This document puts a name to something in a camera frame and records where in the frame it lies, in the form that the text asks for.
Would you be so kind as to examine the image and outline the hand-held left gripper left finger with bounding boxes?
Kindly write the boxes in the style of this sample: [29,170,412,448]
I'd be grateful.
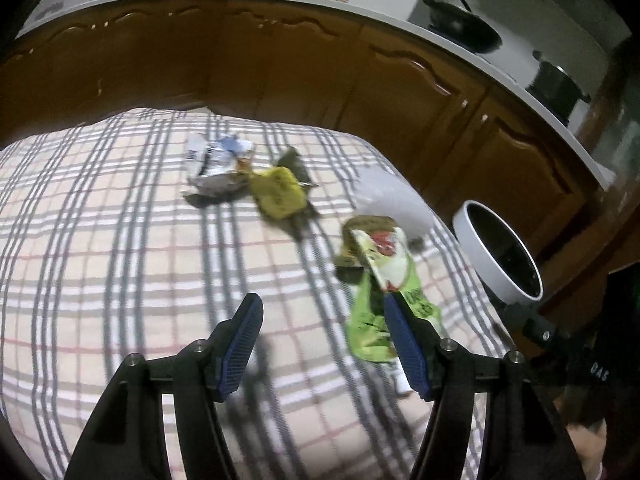
[65,292,265,480]

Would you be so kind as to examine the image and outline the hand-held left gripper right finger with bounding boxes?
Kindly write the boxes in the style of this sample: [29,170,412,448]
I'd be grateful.
[383,293,586,480]

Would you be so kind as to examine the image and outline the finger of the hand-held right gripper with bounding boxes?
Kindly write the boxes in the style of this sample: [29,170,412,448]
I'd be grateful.
[494,301,569,356]

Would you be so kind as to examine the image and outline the green snack bag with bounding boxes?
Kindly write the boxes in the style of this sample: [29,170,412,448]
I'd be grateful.
[339,214,444,396]

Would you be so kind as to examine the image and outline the white round bin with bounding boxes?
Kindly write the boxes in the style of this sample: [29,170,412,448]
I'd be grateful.
[452,199,544,306]

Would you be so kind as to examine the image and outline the translucent plastic cup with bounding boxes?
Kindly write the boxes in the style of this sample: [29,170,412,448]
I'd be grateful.
[349,167,434,241]

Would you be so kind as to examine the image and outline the yellow wrapper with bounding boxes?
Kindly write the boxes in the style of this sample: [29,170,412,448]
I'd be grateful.
[247,165,307,220]

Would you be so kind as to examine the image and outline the silver wrapper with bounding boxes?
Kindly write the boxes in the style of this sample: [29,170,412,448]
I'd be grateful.
[182,132,256,199]

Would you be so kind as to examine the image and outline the plaid tablecloth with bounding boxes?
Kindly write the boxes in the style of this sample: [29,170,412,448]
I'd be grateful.
[0,107,516,480]

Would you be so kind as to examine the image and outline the dark green wrapper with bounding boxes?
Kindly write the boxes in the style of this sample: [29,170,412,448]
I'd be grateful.
[273,147,321,191]

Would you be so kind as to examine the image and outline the dark cooking pot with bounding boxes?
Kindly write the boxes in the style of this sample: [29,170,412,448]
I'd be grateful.
[524,49,591,121]

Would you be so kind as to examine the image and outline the wooden lower cabinets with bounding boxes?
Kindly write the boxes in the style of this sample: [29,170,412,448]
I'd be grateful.
[0,0,640,311]

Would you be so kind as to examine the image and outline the black wok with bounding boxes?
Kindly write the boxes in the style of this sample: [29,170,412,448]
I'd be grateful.
[393,0,503,55]

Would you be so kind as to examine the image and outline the white kitchen countertop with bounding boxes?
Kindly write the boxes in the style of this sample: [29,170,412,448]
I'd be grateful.
[15,0,617,192]

